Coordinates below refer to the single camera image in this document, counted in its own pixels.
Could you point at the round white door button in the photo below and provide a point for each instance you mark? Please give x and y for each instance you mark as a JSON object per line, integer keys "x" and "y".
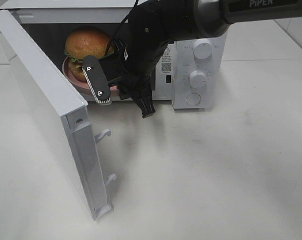
{"x": 193, "y": 99}

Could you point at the white warning label sticker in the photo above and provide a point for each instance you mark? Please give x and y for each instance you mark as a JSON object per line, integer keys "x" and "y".
{"x": 166, "y": 62}

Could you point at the burger with lettuce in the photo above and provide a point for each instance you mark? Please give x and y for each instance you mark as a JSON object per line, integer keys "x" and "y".
{"x": 85, "y": 41}

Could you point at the pink round plate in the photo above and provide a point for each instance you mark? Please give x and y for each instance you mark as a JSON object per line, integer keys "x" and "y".
{"x": 82, "y": 87}

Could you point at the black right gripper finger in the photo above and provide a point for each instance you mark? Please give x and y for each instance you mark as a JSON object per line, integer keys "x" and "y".
{"x": 142, "y": 96}
{"x": 119, "y": 49}

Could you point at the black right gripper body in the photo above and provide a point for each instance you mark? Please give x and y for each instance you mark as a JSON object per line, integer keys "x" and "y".
{"x": 114, "y": 72}

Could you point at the white microwave door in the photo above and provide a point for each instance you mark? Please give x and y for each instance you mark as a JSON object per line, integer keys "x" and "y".
{"x": 60, "y": 113}

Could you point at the upper white power knob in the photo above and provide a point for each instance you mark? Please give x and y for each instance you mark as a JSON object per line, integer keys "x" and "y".
{"x": 202, "y": 48}

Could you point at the lower white timer knob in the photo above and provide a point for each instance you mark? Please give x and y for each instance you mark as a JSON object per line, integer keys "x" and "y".
{"x": 197, "y": 79}

